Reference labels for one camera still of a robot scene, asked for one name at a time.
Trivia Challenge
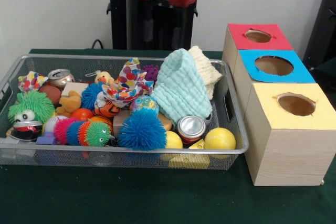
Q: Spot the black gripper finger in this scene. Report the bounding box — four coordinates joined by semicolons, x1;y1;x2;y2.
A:
143;0;154;42
172;6;183;48

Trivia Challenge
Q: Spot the cream waffle cloth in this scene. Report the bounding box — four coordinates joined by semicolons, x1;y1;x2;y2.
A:
188;45;223;101

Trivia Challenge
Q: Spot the mint green waffle cloth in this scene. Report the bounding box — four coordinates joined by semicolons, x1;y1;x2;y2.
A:
151;49;213;121

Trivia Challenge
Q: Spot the colourful polka dot cloth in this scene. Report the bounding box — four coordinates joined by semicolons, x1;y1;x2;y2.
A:
101;57;155;104

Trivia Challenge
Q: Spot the wooden box with three holes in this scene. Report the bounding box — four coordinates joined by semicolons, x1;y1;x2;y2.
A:
222;23;336;187

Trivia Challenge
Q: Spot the globe print ball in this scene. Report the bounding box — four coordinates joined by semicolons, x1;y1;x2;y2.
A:
130;95;160;116

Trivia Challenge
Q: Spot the large blue spiky ball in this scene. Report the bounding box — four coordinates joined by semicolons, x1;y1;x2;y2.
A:
117;110;167;152

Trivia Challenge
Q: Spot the yellow tennis ball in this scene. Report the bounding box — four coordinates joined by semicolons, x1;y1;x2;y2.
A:
204;127;236;154

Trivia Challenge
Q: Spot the rainbow spiky caterpillar toy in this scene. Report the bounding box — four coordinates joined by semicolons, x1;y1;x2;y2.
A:
54;118;112;147

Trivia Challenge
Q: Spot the light green spiky ball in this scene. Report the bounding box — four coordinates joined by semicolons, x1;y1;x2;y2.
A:
7;91;56;125

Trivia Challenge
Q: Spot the crushed black and red can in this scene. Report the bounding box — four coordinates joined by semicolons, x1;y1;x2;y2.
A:
12;121;43;141

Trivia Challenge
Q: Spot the dark green tablecloth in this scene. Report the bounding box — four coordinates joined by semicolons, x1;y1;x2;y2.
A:
0;48;336;224

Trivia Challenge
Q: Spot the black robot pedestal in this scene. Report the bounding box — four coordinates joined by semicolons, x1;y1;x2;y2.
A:
101;0;212;51

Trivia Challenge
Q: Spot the black cable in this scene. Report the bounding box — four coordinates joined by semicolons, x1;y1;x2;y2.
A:
91;39;112;49

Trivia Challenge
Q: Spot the wire mesh bin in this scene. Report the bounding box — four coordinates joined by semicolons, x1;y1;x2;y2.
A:
0;54;249;170

